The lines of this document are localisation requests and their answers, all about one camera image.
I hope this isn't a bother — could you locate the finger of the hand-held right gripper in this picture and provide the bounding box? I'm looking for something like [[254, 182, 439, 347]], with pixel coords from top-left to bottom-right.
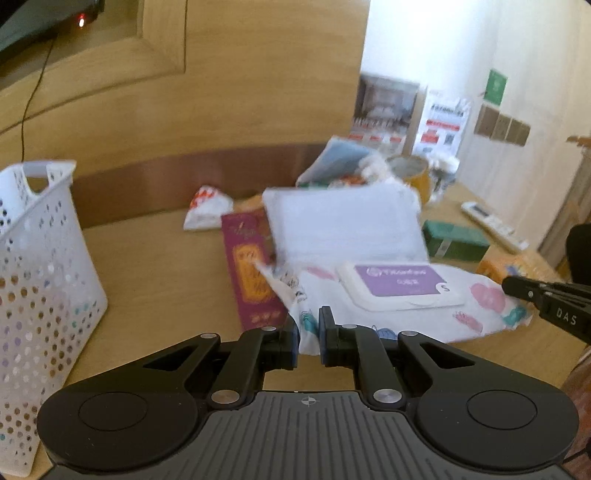
[[501, 276, 555, 308]]

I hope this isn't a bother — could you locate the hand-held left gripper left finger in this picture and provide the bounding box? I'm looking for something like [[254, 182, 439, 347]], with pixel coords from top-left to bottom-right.
[[139, 318, 300, 411]]

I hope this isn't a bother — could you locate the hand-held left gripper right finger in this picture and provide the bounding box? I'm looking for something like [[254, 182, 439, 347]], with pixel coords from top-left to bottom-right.
[[318, 305, 481, 411]]

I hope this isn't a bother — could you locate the maroon gold printed booklet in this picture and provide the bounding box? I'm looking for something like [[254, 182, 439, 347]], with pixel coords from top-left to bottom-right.
[[220, 210, 289, 331]]

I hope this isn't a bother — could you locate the glove packet purple label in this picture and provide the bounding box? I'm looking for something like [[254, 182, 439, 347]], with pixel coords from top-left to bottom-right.
[[256, 259, 532, 357]]

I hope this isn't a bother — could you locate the clear bag of white gloves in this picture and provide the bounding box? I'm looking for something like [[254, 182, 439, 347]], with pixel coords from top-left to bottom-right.
[[262, 181, 429, 271]]

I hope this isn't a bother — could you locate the white perforated plastic basket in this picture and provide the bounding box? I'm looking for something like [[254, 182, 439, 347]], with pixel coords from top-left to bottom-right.
[[0, 159, 109, 477]]

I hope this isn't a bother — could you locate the wooden desktop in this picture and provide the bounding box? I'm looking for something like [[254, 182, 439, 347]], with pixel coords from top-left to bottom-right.
[[41, 180, 591, 476]]

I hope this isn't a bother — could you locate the orange brick toy box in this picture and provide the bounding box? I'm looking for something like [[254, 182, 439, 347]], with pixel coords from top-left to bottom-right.
[[475, 256, 561, 283]]

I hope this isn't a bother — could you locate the white remote control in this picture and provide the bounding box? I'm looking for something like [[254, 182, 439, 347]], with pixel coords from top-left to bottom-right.
[[461, 201, 532, 253]]

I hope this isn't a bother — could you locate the green cardboard box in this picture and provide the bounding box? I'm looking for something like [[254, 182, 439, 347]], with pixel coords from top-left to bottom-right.
[[422, 220, 491, 263]]

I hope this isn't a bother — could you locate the yellow cup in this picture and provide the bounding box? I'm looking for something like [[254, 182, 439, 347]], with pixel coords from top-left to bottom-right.
[[385, 154, 435, 204]]

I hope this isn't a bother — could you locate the white red snack packet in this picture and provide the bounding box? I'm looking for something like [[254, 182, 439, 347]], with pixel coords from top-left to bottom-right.
[[183, 185, 234, 232]]

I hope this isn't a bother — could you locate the blue face mask packet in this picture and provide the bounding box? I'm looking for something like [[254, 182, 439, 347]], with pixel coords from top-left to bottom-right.
[[295, 135, 370, 188]]

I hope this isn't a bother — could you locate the acrylic sign with red labels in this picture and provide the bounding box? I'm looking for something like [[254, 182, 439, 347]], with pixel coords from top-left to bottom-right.
[[412, 88, 472, 158]]

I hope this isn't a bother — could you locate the acrylic sign with room photo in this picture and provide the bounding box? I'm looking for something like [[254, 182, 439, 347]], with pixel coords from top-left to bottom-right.
[[353, 73, 422, 146]]

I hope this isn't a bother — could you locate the black flat television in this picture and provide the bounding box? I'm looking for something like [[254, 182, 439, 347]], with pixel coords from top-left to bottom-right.
[[0, 0, 105, 77]]

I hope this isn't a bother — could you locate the green wall sticker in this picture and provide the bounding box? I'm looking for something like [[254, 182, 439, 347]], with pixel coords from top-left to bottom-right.
[[485, 69, 508, 103]]

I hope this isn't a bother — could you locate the thin black television cable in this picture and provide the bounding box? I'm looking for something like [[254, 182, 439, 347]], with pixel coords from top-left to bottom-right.
[[18, 39, 55, 163]]

